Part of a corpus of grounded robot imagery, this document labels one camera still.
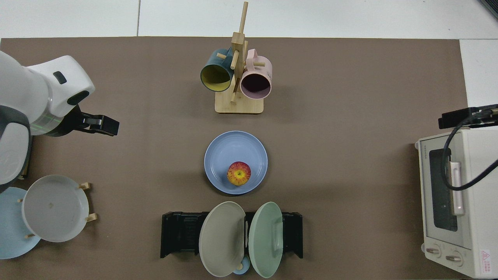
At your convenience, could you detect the beige plate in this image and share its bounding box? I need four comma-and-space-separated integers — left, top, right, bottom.
198, 201, 246, 278

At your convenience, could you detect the red yellow apple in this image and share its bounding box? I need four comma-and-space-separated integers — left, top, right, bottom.
227, 161, 251, 186

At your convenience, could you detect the pink mug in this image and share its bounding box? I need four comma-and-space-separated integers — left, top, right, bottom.
240, 49, 273, 100

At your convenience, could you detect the dark teal mug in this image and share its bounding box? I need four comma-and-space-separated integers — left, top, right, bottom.
200, 48, 235, 93

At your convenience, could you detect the light blue plate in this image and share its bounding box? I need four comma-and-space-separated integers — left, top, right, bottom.
0, 187, 41, 260

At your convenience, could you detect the pale green plate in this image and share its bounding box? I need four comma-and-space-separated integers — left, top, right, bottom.
248, 201, 284, 279

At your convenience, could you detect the wooden cup stand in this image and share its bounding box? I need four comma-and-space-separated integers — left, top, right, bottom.
215, 2, 265, 115

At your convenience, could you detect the black dish rack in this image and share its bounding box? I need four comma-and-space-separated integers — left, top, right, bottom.
160, 211, 303, 259

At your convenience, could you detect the small blue round thing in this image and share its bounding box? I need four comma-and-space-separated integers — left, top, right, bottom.
233, 257, 251, 275

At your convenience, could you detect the grey plate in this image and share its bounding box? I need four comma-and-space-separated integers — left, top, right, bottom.
21, 175, 89, 243

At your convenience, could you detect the pale toaster oven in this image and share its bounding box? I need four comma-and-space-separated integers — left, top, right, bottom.
414, 128, 498, 279

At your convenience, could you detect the brown table cloth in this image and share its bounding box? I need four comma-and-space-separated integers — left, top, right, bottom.
0, 36, 468, 280

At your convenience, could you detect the wooden peg plate rack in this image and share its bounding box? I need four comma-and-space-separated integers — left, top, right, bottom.
17, 182, 98, 239

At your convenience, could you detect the wire basket with wooden floor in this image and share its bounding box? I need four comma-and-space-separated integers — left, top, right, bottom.
17, 134, 32, 180

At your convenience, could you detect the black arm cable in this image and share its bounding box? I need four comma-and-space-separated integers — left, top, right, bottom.
441, 111, 498, 191

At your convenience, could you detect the dark ribbed panel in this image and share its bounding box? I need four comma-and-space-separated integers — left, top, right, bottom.
478, 0, 498, 21

